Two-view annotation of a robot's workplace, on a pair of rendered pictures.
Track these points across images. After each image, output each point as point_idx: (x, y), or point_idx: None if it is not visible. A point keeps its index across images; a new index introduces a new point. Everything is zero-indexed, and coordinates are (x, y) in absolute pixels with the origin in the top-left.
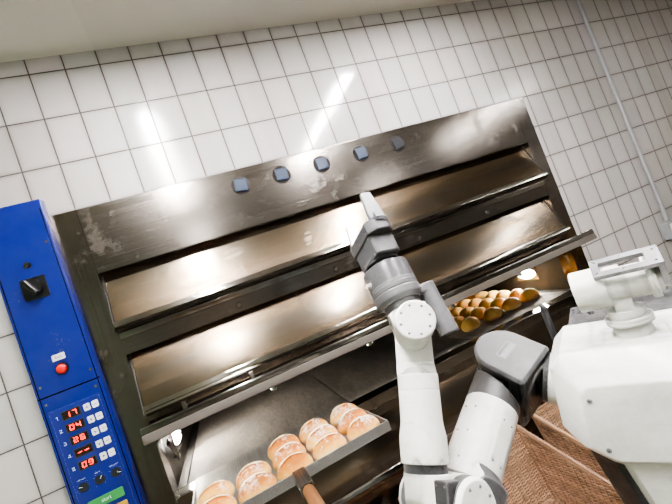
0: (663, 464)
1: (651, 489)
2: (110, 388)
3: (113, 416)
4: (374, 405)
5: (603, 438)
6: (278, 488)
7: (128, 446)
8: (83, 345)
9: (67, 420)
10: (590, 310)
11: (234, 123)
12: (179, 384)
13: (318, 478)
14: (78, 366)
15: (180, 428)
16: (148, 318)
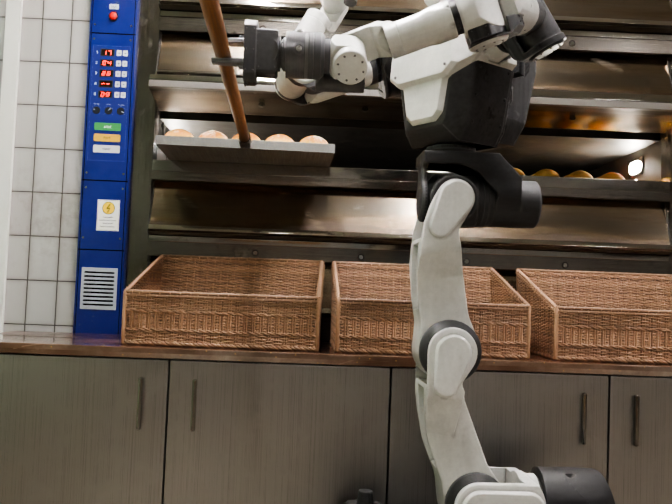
0: (414, 84)
1: (406, 103)
2: (139, 50)
3: (133, 69)
4: (349, 175)
5: (395, 70)
6: (226, 142)
7: (135, 101)
8: (133, 5)
9: (103, 56)
10: (430, 3)
11: None
12: (189, 70)
13: (270, 209)
14: (124, 20)
15: (177, 86)
16: (186, 5)
